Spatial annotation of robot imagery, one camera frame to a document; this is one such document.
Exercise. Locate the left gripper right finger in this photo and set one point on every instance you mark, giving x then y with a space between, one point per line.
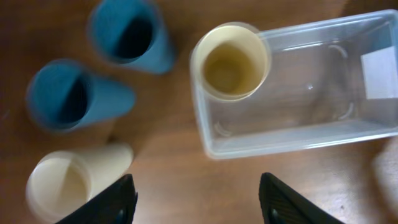
280 204

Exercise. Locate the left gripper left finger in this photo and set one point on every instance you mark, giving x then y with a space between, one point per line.
114 205

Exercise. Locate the clear plastic storage container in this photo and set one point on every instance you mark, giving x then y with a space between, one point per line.
331 82

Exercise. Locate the cream cup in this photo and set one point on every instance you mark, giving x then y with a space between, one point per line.
230 62
63 181

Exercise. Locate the blue cup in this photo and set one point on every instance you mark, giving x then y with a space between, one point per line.
64 95
131 34

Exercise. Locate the blue cup front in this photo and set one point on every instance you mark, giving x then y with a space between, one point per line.
64 95

